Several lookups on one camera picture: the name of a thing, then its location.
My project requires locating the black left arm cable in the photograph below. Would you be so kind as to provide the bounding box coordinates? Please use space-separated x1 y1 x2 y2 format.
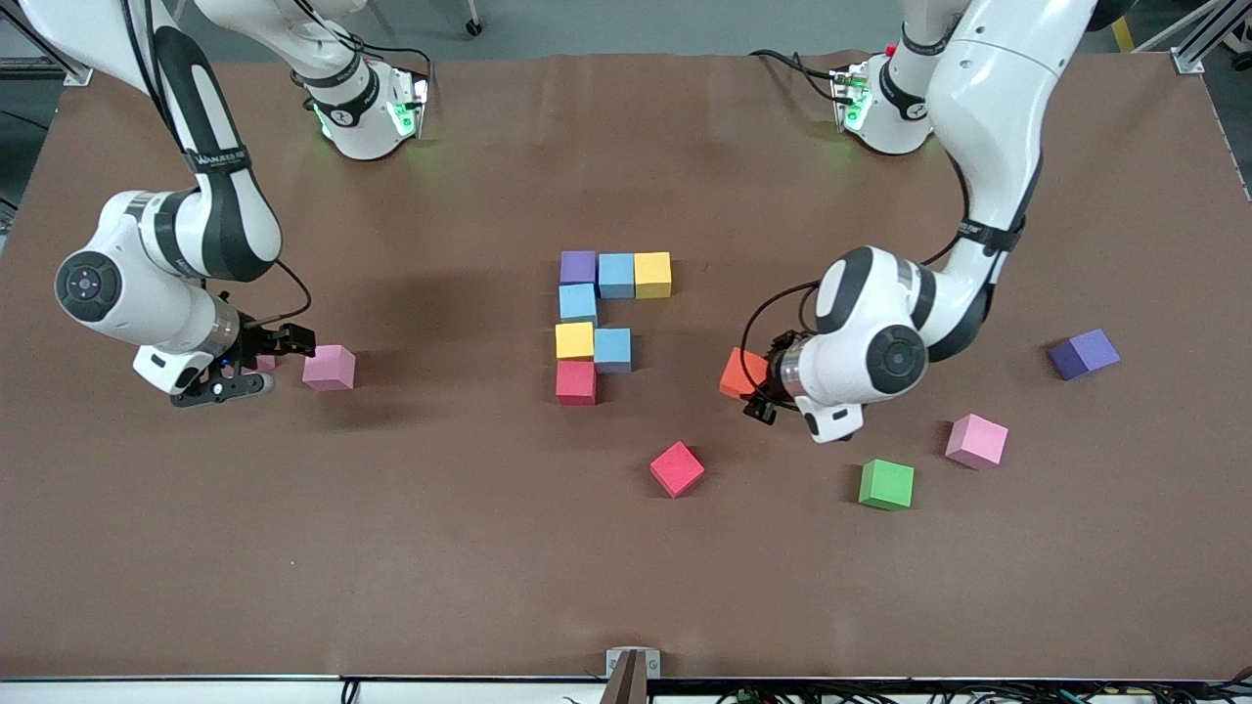
738 147 974 392

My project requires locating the green foam cube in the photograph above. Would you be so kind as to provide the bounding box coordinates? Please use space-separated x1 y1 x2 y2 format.
858 459 916 511

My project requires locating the orange foam cube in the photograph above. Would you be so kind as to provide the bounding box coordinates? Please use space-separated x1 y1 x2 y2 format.
719 347 772 402

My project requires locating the black base cable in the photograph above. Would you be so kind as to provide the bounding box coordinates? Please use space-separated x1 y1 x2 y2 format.
337 44 436 99
751 49 844 104

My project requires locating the blue foam cube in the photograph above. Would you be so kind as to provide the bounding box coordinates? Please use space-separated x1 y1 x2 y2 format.
598 253 637 300
594 328 634 375
559 283 600 327

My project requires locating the white table edge rail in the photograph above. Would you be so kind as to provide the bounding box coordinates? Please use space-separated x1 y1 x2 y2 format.
0 677 1252 704

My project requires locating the grey metal table bracket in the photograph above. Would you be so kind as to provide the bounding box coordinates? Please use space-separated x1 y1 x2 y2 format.
599 647 662 704

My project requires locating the brown table cover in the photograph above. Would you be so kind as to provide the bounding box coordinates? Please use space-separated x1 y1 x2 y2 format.
0 51 1252 681

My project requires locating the red foam cube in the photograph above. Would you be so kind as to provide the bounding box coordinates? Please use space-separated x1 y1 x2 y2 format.
556 360 599 406
649 442 706 499

